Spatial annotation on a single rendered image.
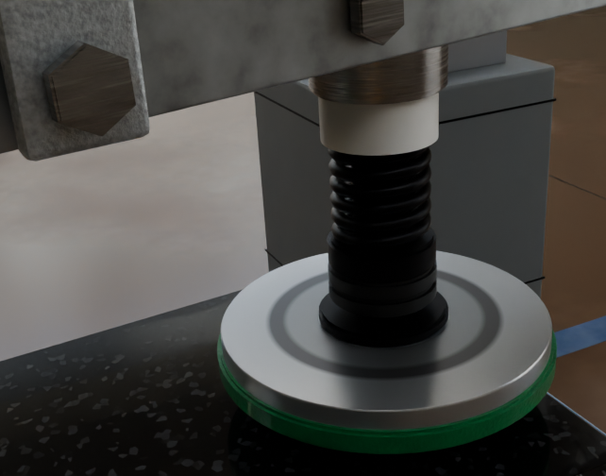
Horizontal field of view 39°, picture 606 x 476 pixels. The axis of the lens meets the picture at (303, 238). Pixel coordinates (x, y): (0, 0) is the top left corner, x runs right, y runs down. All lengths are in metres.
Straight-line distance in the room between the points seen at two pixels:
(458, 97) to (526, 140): 0.17
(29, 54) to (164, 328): 0.40
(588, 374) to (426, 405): 1.66
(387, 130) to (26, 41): 0.22
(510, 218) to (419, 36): 1.12
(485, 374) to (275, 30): 0.23
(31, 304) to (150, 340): 1.95
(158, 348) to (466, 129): 0.88
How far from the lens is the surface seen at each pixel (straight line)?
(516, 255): 1.58
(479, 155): 1.45
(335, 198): 0.51
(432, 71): 0.47
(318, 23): 0.40
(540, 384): 0.52
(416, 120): 0.48
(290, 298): 0.58
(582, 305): 2.41
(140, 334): 0.68
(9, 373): 0.66
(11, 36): 0.31
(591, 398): 2.04
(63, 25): 0.32
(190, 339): 0.66
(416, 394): 0.48
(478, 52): 1.49
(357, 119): 0.47
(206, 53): 0.37
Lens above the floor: 1.13
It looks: 24 degrees down
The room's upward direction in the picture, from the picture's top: 4 degrees counter-clockwise
